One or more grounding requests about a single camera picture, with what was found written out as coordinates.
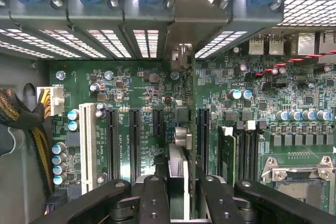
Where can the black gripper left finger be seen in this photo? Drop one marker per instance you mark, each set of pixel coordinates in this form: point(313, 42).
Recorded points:
point(152, 203)

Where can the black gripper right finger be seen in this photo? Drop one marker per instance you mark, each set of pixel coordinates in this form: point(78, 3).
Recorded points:
point(220, 203)

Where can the green RAM stick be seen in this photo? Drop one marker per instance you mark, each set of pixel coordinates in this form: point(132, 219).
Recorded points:
point(227, 155)

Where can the black RAM slot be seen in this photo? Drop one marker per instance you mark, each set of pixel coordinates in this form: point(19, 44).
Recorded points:
point(247, 153)
point(239, 153)
point(255, 153)

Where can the long black expansion slot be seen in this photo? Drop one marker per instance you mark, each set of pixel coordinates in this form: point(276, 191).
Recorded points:
point(113, 142)
point(135, 142)

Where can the CPU socket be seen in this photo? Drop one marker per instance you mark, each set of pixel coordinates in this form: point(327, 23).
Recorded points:
point(299, 190)

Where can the short black expansion slot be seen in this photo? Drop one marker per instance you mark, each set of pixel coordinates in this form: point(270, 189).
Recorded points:
point(158, 121)

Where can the white expansion slot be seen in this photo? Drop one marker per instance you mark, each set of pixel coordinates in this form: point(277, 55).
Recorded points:
point(88, 150)

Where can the black power connector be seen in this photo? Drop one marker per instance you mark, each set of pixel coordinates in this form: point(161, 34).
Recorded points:
point(56, 200)

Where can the green motherboard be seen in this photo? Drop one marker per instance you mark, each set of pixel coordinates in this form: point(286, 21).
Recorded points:
point(288, 98)

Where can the silver motherboard screw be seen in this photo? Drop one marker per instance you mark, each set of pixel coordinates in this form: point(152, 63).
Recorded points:
point(60, 75)
point(108, 74)
point(174, 75)

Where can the open black PC case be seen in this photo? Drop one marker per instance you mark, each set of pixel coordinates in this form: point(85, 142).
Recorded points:
point(18, 171)

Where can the white power connector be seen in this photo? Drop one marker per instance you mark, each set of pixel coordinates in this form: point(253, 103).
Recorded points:
point(56, 100)

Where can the perforated metal slot cover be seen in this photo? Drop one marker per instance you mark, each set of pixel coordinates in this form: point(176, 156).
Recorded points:
point(23, 51)
point(223, 43)
point(110, 43)
point(72, 43)
point(145, 43)
point(39, 43)

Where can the silver rear port housing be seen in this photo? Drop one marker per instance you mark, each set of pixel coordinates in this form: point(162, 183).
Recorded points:
point(328, 48)
point(306, 44)
point(256, 45)
point(276, 45)

